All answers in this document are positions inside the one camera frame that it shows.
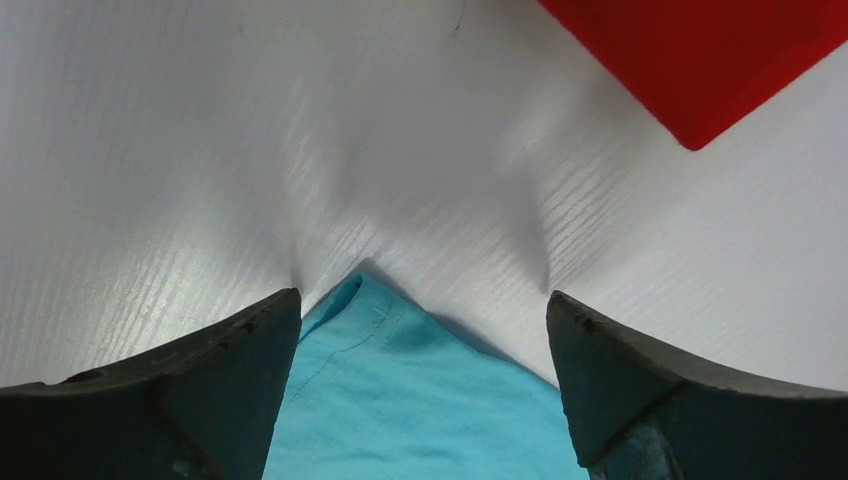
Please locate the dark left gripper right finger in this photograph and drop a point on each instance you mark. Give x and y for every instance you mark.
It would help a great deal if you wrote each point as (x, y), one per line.
(640, 408)

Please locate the folded red t-shirt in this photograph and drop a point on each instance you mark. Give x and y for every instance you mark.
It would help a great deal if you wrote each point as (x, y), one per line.
(701, 66)

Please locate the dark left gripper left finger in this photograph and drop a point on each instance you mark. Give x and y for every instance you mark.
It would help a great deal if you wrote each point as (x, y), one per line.
(202, 406)

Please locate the teal t-shirt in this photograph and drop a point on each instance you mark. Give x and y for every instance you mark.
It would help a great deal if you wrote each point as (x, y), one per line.
(378, 389)

